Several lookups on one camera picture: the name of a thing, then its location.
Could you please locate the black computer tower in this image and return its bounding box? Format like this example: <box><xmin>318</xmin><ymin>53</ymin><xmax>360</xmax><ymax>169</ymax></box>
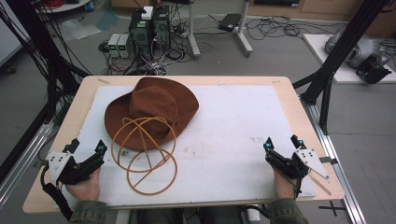
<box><xmin>151</xmin><ymin>5</ymin><xmax>172</xmax><ymax>53</ymax></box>
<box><xmin>128</xmin><ymin>8</ymin><xmax>154</xmax><ymax>61</ymax></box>

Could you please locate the tangle of black floor cables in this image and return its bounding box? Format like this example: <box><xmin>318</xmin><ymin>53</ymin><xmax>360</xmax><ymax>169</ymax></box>
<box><xmin>245</xmin><ymin>14</ymin><xmax>339</xmax><ymax>42</ymax></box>

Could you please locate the white floor platform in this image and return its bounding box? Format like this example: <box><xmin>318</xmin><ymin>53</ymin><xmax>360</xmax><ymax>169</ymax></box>
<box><xmin>302</xmin><ymin>33</ymin><xmax>396</xmax><ymax>85</ymax></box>

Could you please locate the grey rounded machine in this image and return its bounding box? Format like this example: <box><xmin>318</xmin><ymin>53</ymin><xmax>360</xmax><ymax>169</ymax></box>
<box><xmin>324</xmin><ymin>28</ymin><xmax>390</xmax><ymax>70</ymax></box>

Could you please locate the white board panel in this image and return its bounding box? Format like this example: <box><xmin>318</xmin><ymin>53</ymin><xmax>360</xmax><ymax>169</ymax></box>
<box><xmin>0</xmin><ymin>0</ymin><xmax>31</xmax><ymax>67</ymax></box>

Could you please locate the tangle of cables by computers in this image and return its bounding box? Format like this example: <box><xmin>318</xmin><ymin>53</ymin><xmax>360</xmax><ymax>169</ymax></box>
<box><xmin>98</xmin><ymin>29</ymin><xmax>191</xmax><ymax>77</ymax></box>

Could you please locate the black edge bracket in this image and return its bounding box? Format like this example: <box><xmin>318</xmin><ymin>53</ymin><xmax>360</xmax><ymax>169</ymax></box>
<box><xmin>318</xmin><ymin>156</ymin><xmax>339</xmax><ymax>165</ymax></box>

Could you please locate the white round table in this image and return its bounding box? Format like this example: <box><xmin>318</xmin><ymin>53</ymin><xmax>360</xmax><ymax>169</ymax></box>
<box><xmin>35</xmin><ymin>0</ymin><xmax>92</xmax><ymax>14</ymax></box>

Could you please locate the grey bench power supply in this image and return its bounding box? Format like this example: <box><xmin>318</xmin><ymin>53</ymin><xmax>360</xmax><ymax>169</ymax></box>
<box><xmin>118</xmin><ymin>33</ymin><xmax>133</xmax><ymax>60</ymax></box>
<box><xmin>106</xmin><ymin>33</ymin><xmax>121</xmax><ymax>59</ymax></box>

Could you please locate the black frame post with cables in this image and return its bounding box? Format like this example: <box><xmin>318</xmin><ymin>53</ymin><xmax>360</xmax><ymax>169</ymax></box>
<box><xmin>0</xmin><ymin>0</ymin><xmax>92</xmax><ymax>125</ymax></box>

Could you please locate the black sleeved gripper cable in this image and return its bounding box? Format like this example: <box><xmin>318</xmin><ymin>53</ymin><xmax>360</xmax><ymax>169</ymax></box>
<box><xmin>39</xmin><ymin>165</ymin><xmax>75</xmax><ymax>221</ymax></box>

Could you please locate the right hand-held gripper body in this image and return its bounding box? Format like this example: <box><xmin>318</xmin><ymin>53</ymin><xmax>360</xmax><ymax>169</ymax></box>
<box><xmin>263</xmin><ymin>147</ymin><xmax>331</xmax><ymax>181</ymax></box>

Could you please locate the clear plastic sheet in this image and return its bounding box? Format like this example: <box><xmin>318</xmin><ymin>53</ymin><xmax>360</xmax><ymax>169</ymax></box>
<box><xmin>58</xmin><ymin>18</ymin><xmax>103</xmax><ymax>42</ymax></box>

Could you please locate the brown brimmed hat with cord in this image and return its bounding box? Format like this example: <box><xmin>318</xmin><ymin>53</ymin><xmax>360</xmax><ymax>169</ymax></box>
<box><xmin>104</xmin><ymin>77</ymin><xmax>200</xmax><ymax>196</ymax></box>

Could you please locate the person's right hand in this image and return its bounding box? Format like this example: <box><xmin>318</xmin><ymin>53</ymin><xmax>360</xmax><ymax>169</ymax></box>
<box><xmin>272</xmin><ymin>167</ymin><xmax>298</xmax><ymax>201</ymax></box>

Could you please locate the aluminium frame rail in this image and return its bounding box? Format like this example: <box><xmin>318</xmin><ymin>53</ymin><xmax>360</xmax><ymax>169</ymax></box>
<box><xmin>299</xmin><ymin>95</ymin><xmax>368</xmax><ymax>224</ymax></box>
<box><xmin>0</xmin><ymin>121</ymin><xmax>56</xmax><ymax>208</ymax></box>

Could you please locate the thin wooden stick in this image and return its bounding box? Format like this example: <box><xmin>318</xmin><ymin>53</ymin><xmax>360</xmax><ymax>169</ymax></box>
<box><xmin>307</xmin><ymin>173</ymin><xmax>332</xmax><ymax>197</ymax></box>

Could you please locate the black device on platform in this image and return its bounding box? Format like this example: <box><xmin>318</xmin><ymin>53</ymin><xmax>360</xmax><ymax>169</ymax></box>
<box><xmin>355</xmin><ymin>55</ymin><xmax>393</xmax><ymax>85</ymax></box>

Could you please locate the white foam mat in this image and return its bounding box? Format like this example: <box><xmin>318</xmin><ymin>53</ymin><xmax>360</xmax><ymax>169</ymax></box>
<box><xmin>65</xmin><ymin>84</ymin><xmax>318</xmax><ymax>208</ymax></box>

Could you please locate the flat black box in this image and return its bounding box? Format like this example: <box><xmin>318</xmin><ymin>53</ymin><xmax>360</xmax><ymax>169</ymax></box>
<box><xmin>218</xmin><ymin>12</ymin><xmax>243</xmax><ymax>33</ymax></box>

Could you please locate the person's left hand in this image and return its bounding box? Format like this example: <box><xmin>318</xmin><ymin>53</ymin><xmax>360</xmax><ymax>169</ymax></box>
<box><xmin>65</xmin><ymin>167</ymin><xmax>102</xmax><ymax>203</ymax></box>

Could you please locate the grey-blue sheet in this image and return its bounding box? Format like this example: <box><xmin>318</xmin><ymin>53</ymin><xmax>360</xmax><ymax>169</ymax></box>
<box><xmin>95</xmin><ymin>9</ymin><xmax>121</xmax><ymax>32</ymax></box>

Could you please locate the grey metal stand leg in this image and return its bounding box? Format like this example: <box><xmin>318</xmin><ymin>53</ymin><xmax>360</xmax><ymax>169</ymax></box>
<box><xmin>233</xmin><ymin>0</ymin><xmax>254</xmax><ymax>58</ymax></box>
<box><xmin>186</xmin><ymin>0</ymin><xmax>202</xmax><ymax>61</ymax></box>

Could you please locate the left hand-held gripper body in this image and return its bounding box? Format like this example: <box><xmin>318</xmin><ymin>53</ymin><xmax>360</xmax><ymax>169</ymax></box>
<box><xmin>46</xmin><ymin>151</ymin><xmax>106</xmax><ymax>185</ymax></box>

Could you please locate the white box on computer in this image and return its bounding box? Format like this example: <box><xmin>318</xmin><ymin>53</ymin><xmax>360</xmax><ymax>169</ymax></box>
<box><xmin>141</xmin><ymin>6</ymin><xmax>154</xmax><ymax>21</ymax></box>

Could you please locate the white plastic part under table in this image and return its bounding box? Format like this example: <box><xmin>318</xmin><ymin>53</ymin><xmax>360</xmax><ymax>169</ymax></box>
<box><xmin>245</xmin><ymin>207</ymin><xmax>263</xmax><ymax>224</ymax></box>

